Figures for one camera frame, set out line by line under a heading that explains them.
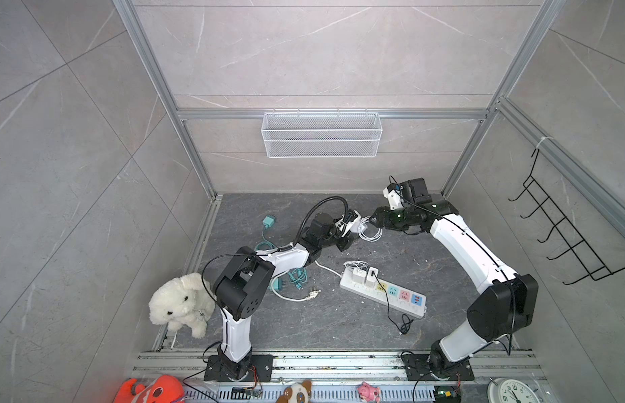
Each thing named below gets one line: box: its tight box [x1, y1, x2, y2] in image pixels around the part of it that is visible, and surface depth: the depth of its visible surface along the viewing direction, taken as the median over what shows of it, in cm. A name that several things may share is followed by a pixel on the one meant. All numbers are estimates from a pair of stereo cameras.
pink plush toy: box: [357, 382, 381, 403], surface depth 69 cm
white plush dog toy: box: [147, 272, 216, 340], surface depth 70 cm
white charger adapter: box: [335, 209, 368, 238], surface depth 79 cm
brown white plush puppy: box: [275, 379, 313, 403], surface depth 69 cm
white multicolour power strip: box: [339, 270, 428, 319], surface depth 87 cm
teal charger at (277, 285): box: [268, 277, 284, 292], surface depth 90 cm
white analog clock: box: [487, 377, 542, 403], surface depth 68 cm
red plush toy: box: [113, 375, 185, 403], surface depth 67 cm
